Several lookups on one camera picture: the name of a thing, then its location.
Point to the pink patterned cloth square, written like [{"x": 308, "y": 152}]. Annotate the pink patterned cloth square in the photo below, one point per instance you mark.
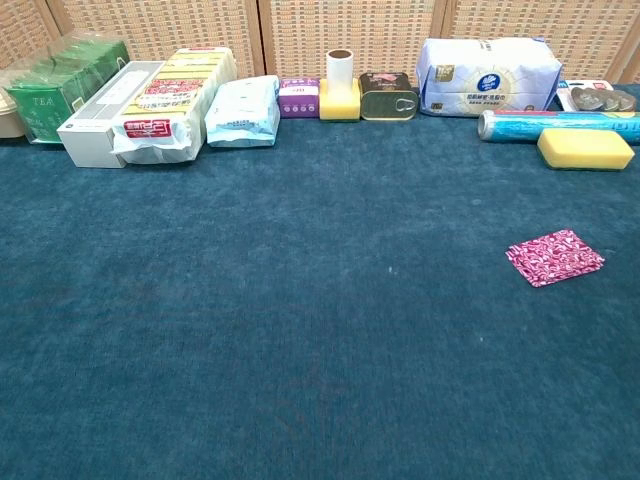
[{"x": 521, "y": 269}]

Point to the teal carpet table cover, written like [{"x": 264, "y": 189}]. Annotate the teal carpet table cover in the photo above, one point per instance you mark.
[{"x": 250, "y": 300}]

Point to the yellow sponge block holder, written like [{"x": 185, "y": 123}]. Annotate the yellow sponge block holder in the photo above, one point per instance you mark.
[{"x": 340, "y": 107}]

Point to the small purple box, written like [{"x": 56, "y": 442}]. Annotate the small purple box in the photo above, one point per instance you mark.
[{"x": 298, "y": 102}]

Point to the light blue wet wipes pack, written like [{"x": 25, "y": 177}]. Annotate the light blue wet wipes pack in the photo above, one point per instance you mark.
[{"x": 242, "y": 112}]

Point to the black gold luncheon meat can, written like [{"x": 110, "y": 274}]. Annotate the black gold luncheon meat can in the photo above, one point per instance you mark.
[{"x": 385, "y": 102}]

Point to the white roll cardboard core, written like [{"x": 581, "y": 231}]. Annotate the white roll cardboard core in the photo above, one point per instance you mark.
[{"x": 340, "y": 72}]

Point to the woven bamboo folding screen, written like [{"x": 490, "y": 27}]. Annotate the woven bamboo folding screen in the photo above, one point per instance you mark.
[{"x": 350, "y": 35}]

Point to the blue cling film roll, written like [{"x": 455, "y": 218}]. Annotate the blue cling film roll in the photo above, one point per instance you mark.
[{"x": 515, "y": 127}]

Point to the white lavender tissue pack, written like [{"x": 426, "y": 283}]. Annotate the white lavender tissue pack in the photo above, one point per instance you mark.
[{"x": 490, "y": 80}]

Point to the long white cardboard box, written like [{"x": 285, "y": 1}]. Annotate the long white cardboard box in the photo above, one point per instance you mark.
[{"x": 90, "y": 135}]

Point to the yellow sponge green scourer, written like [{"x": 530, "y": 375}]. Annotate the yellow sponge green scourer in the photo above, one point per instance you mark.
[{"x": 582, "y": 147}]

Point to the clear box green tea bags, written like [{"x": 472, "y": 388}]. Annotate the clear box green tea bags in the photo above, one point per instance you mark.
[{"x": 40, "y": 110}]

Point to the beige lidded lunch box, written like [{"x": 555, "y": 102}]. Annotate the beige lidded lunch box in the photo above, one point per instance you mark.
[{"x": 10, "y": 117}]

